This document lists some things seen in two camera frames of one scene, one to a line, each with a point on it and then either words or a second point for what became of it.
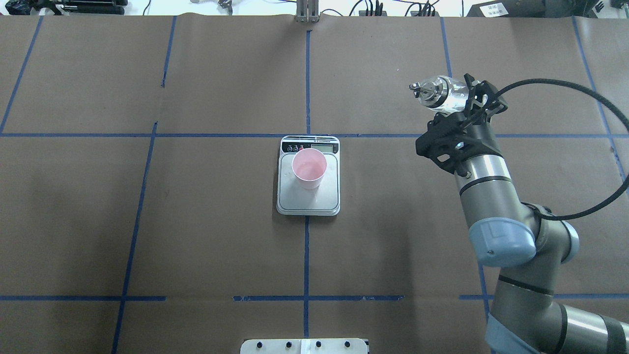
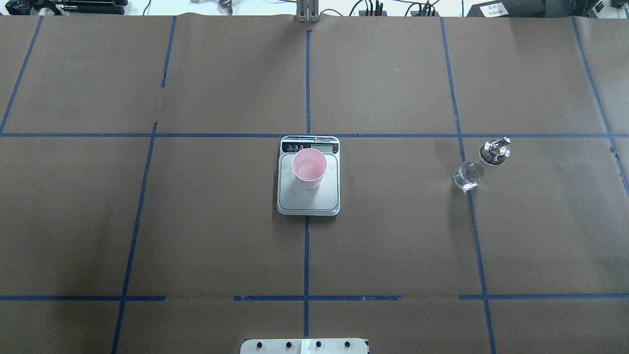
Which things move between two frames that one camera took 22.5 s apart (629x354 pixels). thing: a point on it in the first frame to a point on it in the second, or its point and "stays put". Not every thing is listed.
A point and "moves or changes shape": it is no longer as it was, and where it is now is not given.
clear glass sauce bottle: x=444 y=92 moves or changes shape
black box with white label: x=509 y=9 stays put
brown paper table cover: x=137 y=176 stays put
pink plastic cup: x=309 y=165 stays put
